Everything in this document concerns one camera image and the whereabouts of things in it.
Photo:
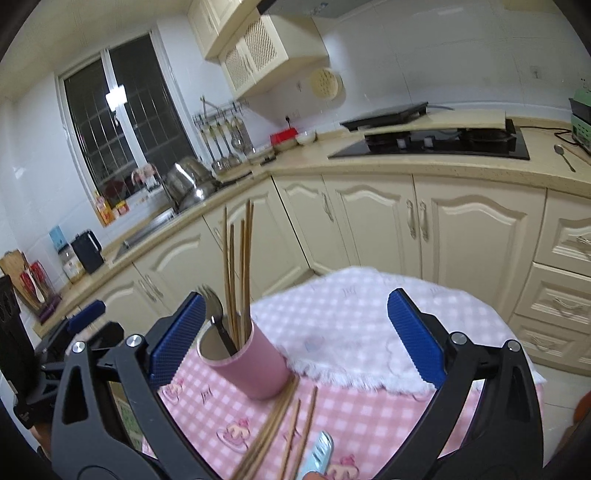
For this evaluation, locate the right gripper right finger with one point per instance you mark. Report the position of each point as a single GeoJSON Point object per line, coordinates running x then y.
{"type": "Point", "coordinates": [484, 420]}

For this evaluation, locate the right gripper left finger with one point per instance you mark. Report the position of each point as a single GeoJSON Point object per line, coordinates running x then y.
{"type": "Point", "coordinates": [88, 438]}

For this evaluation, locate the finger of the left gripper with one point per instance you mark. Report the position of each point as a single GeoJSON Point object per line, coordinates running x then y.
{"type": "Point", "coordinates": [86, 317]}

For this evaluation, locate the black fork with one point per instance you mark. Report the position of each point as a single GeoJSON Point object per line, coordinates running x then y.
{"type": "Point", "coordinates": [215, 315]}

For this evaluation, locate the wooden chopstick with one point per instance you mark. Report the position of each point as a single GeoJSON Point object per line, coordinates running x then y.
{"type": "Point", "coordinates": [289, 440]}
{"type": "Point", "coordinates": [241, 321]}
{"type": "Point", "coordinates": [304, 436]}
{"type": "Point", "coordinates": [250, 463]}
{"type": "Point", "coordinates": [247, 243]}
{"type": "Point", "coordinates": [226, 274]}

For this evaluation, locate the pink cup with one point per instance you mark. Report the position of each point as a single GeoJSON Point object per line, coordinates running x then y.
{"type": "Point", "coordinates": [258, 370]}

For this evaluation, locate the light blue knife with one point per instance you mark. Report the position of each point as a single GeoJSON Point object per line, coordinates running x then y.
{"type": "Point", "coordinates": [318, 459]}

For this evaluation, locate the kitchen sink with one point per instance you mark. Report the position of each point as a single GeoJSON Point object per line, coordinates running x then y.
{"type": "Point", "coordinates": [133, 240]}

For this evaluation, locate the glass jar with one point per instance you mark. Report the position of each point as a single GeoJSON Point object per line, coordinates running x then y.
{"type": "Point", "coordinates": [71, 264]}

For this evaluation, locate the black electric kettle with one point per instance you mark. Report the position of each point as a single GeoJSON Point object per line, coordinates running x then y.
{"type": "Point", "coordinates": [88, 250]}

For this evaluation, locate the orange bottle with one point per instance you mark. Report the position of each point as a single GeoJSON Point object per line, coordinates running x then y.
{"type": "Point", "coordinates": [103, 209]}

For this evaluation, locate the stainless steel pot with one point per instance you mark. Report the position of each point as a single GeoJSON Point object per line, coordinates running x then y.
{"type": "Point", "coordinates": [188, 182]}

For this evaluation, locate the white fringed cloth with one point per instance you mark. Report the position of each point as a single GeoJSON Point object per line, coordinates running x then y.
{"type": "Point", "coordinates": [335, 328]}

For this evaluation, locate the cream lower cabinets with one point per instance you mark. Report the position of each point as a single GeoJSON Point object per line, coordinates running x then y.
{"type": "Point", "coordinates": [523, 248]}

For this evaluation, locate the cream cabinets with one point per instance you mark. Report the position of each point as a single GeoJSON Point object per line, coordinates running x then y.
{"type": "Point", "coordinates": [255, 51]}
{"type": "Point", "coordinates": [523, 248]}

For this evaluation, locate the window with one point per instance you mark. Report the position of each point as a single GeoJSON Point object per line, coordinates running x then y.
{"type": "Point", "coordinates": [123, 117]}

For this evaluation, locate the hanging utensil rack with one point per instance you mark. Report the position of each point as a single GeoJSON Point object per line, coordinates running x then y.
{"type": "Point", "coordinates": [223, 131]}

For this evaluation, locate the red box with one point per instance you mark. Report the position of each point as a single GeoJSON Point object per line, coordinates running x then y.
{"type": "Point", "coordinates": [283, 135]}

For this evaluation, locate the black gas stove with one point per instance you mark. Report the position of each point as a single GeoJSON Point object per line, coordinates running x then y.
{"type": "Point", "coordinates": [507, 142]}

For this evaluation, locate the metal spoon on counter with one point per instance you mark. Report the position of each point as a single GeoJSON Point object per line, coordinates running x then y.
{"type": "Point", "coordinates": [559, 150]}

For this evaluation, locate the white bowl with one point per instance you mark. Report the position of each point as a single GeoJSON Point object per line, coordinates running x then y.
{"type": "Point", "coordinates": [306, 138]}

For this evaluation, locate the black induction cooker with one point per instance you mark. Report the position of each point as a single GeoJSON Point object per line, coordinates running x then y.
{"type": "Point", "coordinates": [386, 117]}

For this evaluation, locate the cream upper cabinets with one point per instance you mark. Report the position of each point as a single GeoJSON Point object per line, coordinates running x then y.
{"type": "Point", "coordinates": [255, 51]}

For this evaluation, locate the green electric cooker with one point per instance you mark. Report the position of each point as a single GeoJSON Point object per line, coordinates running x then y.
{"type": "Point", "coordinates": [580, 104]}

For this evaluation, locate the round wall strainer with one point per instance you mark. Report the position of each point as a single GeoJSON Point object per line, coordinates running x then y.
{"type": "Point", "coordinates": [326, 84]}

